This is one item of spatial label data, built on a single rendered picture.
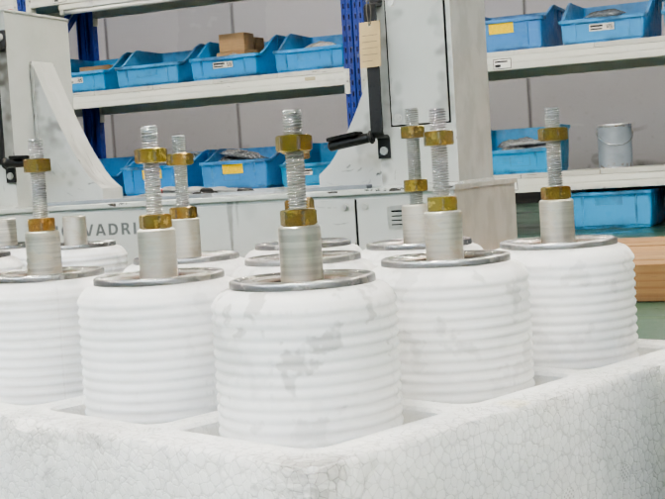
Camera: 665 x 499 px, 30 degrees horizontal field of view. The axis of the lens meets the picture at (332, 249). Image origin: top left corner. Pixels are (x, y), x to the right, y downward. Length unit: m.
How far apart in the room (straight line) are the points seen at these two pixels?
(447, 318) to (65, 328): 0.24
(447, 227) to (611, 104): 8.49
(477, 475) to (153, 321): 0.19
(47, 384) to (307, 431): 0.23
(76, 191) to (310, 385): 2.89
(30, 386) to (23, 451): 0.07
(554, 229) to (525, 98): 8.52
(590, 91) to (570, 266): 8.45
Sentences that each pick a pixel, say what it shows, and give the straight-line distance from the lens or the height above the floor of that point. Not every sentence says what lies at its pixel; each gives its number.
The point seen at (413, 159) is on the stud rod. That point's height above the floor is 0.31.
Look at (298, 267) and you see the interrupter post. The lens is 0.63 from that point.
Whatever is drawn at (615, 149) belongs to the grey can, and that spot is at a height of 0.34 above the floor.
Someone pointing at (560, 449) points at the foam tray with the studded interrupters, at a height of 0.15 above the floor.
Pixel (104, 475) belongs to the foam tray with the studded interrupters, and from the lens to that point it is 0.66.
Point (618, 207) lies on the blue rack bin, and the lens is 5.42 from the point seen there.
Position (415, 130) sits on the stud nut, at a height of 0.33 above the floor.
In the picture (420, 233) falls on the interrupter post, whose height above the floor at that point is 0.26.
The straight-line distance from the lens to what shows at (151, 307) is 0.68.
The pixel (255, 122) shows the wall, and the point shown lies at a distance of 10.09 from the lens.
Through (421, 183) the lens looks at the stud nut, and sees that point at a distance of 0.88.
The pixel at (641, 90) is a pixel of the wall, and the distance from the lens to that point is 9.16.
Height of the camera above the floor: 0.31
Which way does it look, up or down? 4 degrees down
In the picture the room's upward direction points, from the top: 4 degrees counter-clockwise
